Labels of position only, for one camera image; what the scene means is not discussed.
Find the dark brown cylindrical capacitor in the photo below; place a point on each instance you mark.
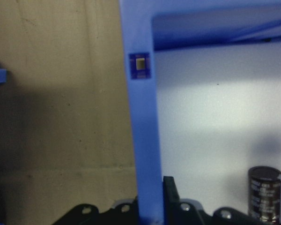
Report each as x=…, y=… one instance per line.
x=264, y=194

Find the blue capacitor storage bin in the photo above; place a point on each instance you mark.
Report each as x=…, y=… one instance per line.
x=142, y=117

